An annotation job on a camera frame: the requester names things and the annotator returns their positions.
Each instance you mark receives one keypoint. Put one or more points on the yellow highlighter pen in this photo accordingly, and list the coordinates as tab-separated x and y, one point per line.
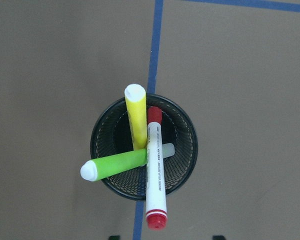
135	100

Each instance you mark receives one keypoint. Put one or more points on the green highlighter pen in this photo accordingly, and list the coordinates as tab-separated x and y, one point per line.
104	167

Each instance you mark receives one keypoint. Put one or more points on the red white marker pen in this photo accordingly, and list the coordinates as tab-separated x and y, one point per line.
156	208

